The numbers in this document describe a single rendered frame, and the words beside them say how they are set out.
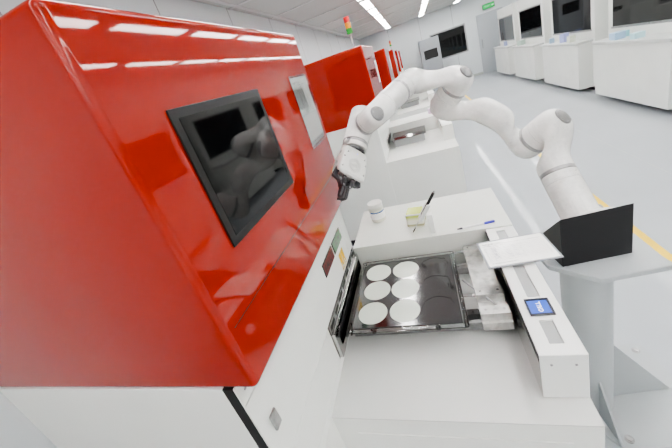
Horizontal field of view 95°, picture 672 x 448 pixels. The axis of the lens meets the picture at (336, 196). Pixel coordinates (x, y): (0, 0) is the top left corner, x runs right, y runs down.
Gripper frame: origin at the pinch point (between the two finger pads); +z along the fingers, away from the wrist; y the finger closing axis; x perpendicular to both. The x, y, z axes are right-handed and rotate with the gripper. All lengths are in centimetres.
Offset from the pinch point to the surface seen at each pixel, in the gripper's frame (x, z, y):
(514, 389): -29, 41, 44
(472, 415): -24, 49, 36
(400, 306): 2.6, 26.7, 33.6
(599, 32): 53, -505, 441
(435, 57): 569, -943, 580
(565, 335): -42, 27, 42
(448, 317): -12.5, 27.2, 38.9
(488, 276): -14, 10, 56
